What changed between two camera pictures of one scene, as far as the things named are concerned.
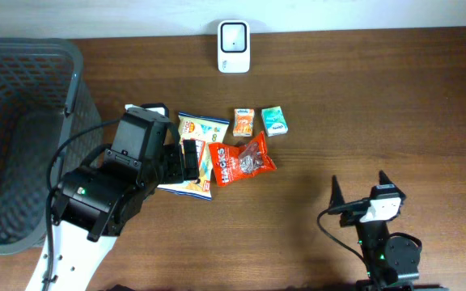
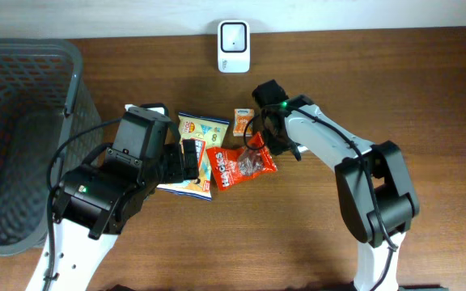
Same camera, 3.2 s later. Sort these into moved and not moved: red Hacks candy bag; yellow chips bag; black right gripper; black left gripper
Moved: black right gripper
Not moved: yellow chips bag; red Hacks candy bag; black left gripper
